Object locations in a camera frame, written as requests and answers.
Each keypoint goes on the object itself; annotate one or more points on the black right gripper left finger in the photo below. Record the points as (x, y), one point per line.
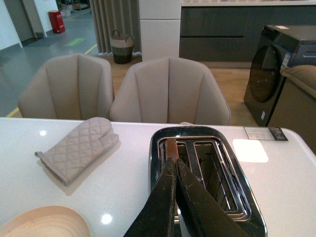
(156, 219)

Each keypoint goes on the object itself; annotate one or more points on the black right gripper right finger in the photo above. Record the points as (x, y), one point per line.
(202, 215)

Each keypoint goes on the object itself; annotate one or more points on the slice of toast bread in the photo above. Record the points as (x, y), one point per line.
(171, 150)

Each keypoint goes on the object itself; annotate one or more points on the chrome two-slot toaster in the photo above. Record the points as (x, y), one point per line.
(210, 158)

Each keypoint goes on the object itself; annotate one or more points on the black and white label card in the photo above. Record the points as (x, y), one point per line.
(265, 133)

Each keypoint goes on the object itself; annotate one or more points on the beige quilted oven mitt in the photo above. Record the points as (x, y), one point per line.
(79, 148)

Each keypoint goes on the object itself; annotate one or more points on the beige round plate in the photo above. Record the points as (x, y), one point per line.
(47, 221)

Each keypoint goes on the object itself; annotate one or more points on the beige chair in middle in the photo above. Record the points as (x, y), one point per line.
(170, 90)

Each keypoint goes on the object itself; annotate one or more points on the beige chair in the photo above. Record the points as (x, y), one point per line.
(170, 90)
(76, 86)

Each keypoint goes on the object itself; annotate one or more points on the beige cushioned seat at right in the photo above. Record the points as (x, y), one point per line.
(296, 105)

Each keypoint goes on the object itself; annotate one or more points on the beige chair on left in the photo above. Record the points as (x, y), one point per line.
(76, 86)

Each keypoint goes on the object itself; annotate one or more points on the woven laundry basket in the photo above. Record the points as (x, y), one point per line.
(122, 47)

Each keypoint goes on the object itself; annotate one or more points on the grey kitchen cabinet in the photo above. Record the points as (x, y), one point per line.
(231, 33)

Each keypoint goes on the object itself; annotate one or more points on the dark front-load washing machine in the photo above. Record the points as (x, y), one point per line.
(279, 46)

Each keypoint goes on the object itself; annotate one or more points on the white column cabinet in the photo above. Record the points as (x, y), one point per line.
(160, 28)

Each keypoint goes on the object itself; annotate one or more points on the beige curtain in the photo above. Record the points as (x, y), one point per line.
(120, 15)

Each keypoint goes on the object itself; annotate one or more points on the red box on floor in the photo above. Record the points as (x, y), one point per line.
(56, 21)

